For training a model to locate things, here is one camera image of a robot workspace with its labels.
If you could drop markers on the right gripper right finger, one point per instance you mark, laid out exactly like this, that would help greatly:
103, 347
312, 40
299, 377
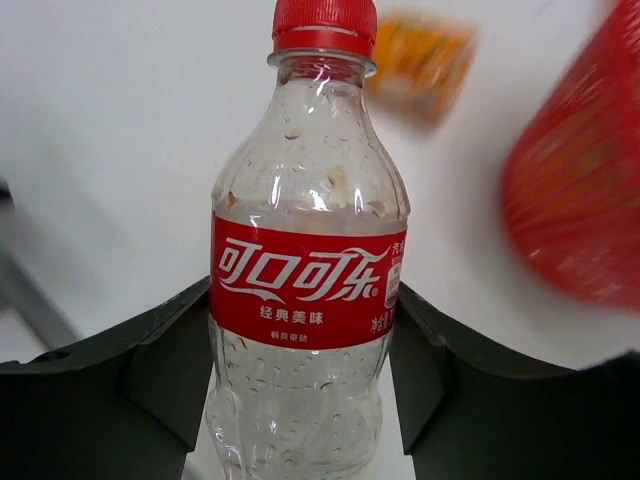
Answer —
471, 408

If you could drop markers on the red label cola bottle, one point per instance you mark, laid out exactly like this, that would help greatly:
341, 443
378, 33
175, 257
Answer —
309, 220

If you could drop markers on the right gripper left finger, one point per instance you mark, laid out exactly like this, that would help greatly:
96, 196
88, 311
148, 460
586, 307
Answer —
125, 403

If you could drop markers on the aluminium table edge rail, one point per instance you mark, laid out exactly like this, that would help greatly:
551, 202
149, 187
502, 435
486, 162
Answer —
21, 294

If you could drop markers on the orange juice bottle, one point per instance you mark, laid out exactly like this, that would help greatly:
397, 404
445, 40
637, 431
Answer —
423, 60

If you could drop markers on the red plastic mesh bin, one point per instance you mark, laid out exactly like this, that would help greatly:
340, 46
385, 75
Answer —
570, 187

